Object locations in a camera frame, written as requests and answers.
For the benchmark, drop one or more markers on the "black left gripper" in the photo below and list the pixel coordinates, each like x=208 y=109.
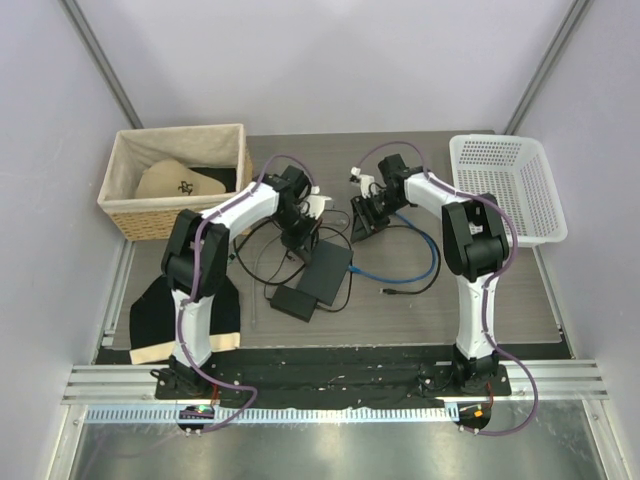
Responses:
x=303 y=242

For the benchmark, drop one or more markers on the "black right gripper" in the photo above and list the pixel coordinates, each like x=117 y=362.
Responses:
x=366 y=223

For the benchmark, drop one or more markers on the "black network switch box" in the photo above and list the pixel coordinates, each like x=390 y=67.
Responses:
x=324 y=275

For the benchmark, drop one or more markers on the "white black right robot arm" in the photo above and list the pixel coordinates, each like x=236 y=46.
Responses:
x=475 y=249

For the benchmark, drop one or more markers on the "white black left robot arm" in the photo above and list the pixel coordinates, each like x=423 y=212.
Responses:
x=196 y=257

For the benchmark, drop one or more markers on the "black power adapter brick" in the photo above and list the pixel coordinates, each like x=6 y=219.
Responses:
x=294 y=303

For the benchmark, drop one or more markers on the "beige cap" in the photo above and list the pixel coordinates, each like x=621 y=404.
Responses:
x=169 y=178

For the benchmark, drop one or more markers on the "white plastic perforated basket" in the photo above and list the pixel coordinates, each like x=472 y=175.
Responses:
x=516 y=171

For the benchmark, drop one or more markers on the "black cloth on board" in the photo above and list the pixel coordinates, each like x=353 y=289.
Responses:
x=152 y=316

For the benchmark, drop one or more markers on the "wicker basket with liner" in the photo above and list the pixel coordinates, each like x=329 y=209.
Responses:
x=217 y=151

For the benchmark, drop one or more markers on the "wooden board with label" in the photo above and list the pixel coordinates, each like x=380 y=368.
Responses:
x=162 y=352

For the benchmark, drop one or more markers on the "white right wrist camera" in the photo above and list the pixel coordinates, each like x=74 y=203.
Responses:
x=365 y=182

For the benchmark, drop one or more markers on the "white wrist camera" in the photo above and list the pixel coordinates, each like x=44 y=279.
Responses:
x=365 y=182
x=316 y=203

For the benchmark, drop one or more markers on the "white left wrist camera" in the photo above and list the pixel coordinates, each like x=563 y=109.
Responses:
x=316 y=203

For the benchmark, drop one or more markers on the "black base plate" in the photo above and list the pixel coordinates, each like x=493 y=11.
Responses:
x=330 y=372

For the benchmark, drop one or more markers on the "aluminium rail frame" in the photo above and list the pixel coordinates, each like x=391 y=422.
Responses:
x=111 y=395

